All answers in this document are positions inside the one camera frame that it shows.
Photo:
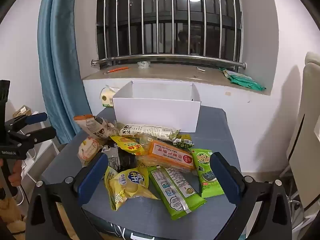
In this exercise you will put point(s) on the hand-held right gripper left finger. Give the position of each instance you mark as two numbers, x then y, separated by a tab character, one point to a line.
92	177

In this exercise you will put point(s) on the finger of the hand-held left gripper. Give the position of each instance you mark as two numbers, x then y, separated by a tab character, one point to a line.
42	133
36	118

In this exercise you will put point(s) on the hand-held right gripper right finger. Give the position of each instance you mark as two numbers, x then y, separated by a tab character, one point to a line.
225	177

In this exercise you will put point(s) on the green seaweed packet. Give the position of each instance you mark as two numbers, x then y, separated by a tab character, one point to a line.
207	177

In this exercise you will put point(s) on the round bread packet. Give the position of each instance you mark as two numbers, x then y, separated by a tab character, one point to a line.
87	150

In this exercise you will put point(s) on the black snack packet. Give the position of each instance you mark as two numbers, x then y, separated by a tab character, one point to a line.
122	161

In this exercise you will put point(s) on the yellow chips packet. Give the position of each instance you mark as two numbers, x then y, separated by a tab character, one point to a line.
130	187

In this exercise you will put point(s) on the small yellow snack packet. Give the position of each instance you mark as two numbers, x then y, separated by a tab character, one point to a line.
128	146

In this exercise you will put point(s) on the brown white bread packet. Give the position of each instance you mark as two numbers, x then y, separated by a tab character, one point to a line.
96	127

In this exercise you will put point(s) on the long green snack packet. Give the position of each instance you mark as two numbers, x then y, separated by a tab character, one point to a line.
175	195

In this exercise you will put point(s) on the small green pea packet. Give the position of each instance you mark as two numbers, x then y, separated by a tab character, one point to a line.
183	142

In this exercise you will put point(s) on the orange cake packet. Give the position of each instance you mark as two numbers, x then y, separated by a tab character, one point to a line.
167	156

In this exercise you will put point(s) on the long white noodle packet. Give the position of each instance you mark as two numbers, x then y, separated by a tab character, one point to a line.
150	131

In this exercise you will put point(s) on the white cardboard box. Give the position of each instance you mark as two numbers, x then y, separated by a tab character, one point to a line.
155	115

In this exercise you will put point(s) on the person's left forearm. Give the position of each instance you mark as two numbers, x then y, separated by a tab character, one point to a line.
10	211

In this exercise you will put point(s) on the person's left hand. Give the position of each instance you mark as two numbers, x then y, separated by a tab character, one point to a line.
16	175

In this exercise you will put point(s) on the small brown cardboard box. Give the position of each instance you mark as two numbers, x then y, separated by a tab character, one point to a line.
22	111

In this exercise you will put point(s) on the blue curtain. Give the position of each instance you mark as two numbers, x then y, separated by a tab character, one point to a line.
57	55

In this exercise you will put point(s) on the wrapped paper roll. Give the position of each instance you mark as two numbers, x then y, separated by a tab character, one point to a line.
107	97

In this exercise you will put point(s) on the orange pen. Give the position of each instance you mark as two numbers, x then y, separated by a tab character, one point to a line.
117	69

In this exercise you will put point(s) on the green wet wipes pack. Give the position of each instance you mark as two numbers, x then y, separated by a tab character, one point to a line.
246	81

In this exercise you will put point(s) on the white green wipes pack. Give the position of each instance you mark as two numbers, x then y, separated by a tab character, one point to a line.
228	73

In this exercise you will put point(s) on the small white stick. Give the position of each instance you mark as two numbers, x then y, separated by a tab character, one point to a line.
200	69

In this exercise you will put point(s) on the white chair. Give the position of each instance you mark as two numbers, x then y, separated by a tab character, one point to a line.
310	105

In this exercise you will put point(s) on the stone window sill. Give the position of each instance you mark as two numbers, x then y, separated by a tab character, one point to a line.
175	76

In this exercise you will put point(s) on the white tape roll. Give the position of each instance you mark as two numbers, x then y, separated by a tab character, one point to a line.
143	65

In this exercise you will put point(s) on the steel window grille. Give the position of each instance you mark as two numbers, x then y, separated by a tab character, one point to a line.
172	58

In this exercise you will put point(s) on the dark glass window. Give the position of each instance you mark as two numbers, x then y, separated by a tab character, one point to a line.
180	5

